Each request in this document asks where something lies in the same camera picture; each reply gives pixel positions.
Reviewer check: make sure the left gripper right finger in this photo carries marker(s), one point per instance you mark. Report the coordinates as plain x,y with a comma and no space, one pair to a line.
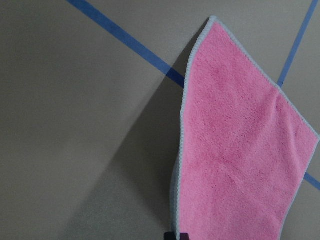
184,236

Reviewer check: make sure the pink grey microfibre towel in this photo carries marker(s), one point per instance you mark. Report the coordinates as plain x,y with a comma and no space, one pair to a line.
244,147

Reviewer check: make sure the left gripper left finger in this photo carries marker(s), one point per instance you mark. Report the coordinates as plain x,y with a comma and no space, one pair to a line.
169,236

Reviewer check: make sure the long blue tape strip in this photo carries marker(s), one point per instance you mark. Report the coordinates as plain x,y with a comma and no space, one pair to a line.
297,42

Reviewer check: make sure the crossing blue tape strip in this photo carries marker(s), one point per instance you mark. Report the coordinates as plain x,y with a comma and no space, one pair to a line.
125,38

